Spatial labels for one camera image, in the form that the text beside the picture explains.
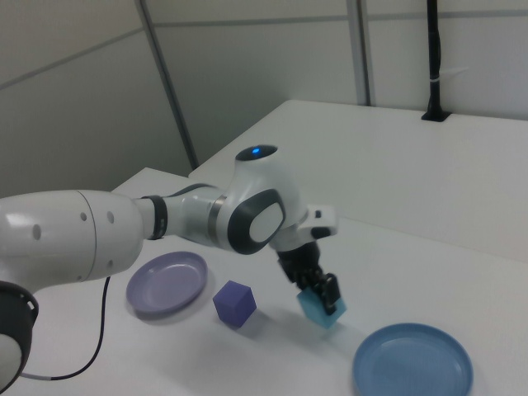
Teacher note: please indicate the purple cube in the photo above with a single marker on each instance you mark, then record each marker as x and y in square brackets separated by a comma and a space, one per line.
[233, 303]

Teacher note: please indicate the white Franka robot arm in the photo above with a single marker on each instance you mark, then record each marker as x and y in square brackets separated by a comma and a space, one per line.
[74, 235]

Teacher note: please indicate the grey partition corner post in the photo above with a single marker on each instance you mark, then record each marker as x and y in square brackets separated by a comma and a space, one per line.
[169, 82]

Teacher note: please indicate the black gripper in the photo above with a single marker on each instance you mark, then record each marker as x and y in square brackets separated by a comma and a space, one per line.
[299, 264]

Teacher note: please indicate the black clamped pole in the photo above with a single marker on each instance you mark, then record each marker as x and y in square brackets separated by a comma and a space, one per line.
[434, 62]

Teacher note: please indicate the light blue cube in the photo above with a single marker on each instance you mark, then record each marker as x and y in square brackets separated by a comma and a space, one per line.
[317, 313]

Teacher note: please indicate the blue plate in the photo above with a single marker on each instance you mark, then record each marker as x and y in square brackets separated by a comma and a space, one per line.
[412, 363]

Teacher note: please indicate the purple plate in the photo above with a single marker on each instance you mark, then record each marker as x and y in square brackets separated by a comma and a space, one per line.
[165, 284]

